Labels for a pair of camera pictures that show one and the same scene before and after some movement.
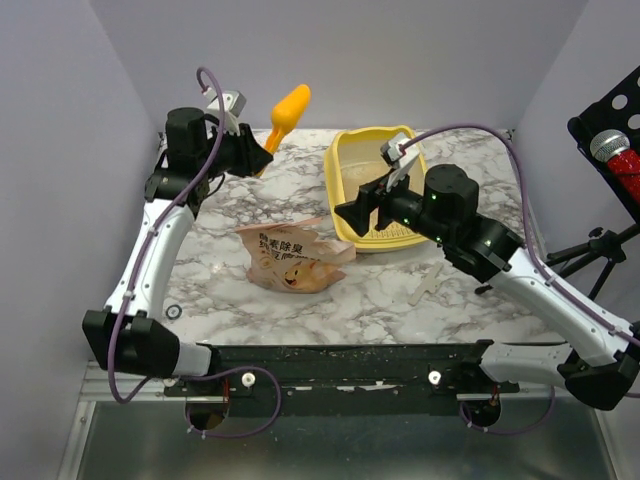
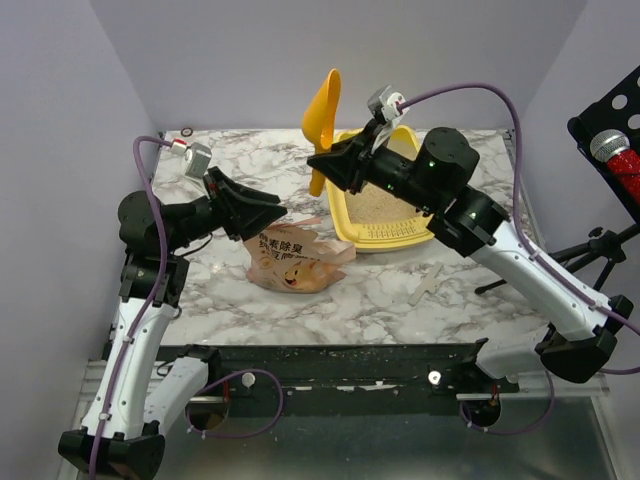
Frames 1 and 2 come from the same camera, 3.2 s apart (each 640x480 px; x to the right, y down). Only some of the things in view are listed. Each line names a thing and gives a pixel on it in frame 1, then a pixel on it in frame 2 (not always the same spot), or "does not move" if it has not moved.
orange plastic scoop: [287, 111] to [320, 119]
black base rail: [375, 379] does not move
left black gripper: [251, 156] to [250, 217]
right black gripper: [379, 201] to [358, 161]
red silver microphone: [612, 146] does not move
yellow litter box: [354, 164] does not move
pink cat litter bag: [287, 257] does not move
